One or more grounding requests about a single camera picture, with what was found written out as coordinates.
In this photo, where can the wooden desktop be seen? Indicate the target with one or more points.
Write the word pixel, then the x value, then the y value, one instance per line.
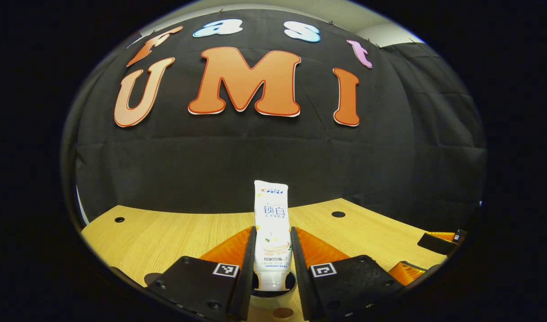
pixel 166 232

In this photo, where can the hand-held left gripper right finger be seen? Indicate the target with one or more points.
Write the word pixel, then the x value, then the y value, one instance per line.
pixel 299 268

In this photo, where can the white toothpaste tube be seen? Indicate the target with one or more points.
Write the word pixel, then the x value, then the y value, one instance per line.
pixel 272 223

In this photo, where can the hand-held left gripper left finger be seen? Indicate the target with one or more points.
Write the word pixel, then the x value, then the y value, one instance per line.
pixel 249 268

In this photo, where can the black backdrop cloth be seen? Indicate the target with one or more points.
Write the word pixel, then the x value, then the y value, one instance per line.
pixel 278 156

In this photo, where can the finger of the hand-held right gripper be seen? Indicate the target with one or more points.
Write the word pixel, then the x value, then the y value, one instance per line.
pixel 408 272
pixel 439 245

